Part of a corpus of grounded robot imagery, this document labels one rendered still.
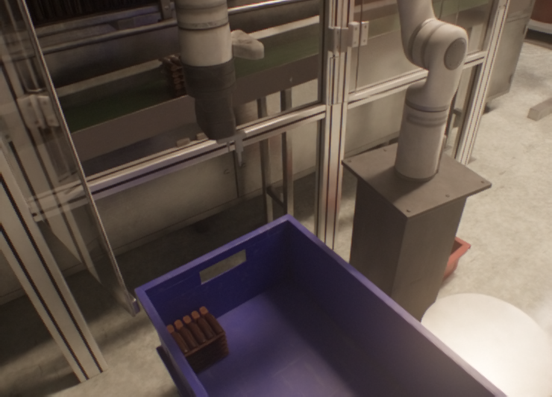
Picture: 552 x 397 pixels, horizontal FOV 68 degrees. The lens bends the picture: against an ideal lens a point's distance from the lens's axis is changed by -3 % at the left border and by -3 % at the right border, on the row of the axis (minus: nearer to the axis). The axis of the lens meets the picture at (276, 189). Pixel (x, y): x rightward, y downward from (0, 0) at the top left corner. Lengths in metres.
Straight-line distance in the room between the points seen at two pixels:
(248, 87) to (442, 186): 0.53
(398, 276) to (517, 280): 0.66
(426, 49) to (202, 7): 0.43
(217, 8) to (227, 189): 1.03
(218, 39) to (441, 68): 0.43
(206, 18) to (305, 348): 0.75
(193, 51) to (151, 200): 0.89
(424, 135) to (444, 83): 0.11
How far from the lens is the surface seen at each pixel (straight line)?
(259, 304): 1.11
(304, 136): 1.65
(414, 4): 0.83
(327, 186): 1.34
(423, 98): 0.87
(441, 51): 0.83
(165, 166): 0.99
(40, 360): 1.48
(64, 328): 1.20
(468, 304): 1.15
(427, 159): 0.94
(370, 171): 0.99
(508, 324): 1.15
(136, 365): 1.35
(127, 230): 1.46
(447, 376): 0.86
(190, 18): 0.59
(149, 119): 1.02
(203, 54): 0.60
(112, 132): 1.00
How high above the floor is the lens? 1.09
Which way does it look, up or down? 36 degrees down
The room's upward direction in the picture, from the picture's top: 2 degrees counter-clockwise
